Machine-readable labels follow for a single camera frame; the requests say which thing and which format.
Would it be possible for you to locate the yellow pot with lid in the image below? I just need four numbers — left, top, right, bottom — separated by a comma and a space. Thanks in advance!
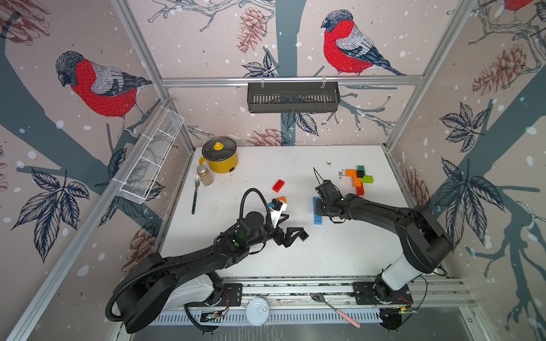
199, 136, 238, 174

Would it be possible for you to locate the red lego brick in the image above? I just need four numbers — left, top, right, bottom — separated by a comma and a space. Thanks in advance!
356, 184, 365, 196
272, 180, 285, 193

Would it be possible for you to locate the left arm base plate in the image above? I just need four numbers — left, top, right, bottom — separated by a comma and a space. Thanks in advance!
185, 283, 243, 308

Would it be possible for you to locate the black wire shelf basket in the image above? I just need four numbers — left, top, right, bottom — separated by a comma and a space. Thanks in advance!
247, 82, 341, 114

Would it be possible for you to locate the white round lid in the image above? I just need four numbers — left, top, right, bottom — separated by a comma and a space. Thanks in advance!
246, 298, 270, 327

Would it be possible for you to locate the red lego brick back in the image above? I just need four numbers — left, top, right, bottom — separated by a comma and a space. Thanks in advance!
272, 180, 285, 193

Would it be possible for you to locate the orange lego brick front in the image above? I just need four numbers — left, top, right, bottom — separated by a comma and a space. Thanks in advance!
353, 177, 362, 188

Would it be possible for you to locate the pink handled spoon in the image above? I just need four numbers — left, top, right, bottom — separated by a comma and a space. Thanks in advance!
310, 293, 361, 329

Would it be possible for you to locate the light blue lego brick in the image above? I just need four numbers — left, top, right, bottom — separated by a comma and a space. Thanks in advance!
314, 214, 323, 225

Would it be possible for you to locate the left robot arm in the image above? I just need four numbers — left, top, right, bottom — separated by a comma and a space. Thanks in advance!
105, 198, 308, 334

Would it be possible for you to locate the small glass jar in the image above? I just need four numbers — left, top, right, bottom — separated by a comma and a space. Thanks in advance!
197, 165, 213, 186

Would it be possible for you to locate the teal handled spoon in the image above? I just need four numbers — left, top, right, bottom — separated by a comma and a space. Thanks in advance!
191, 175, 201, 215

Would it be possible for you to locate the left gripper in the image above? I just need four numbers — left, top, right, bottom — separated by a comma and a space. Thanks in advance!
246, 213, 304, 249

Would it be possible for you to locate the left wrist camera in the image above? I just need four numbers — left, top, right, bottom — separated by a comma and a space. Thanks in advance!
269, 198, 287, 228

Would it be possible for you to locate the white wire wall basket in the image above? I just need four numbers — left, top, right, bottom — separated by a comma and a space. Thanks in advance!
117, 107, 185, 205

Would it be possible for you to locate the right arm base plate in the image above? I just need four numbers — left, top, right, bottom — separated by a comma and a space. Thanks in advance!
351, 281, 414, 305

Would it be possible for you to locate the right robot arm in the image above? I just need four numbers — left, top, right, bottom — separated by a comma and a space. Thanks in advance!
314, 180, 454, 303

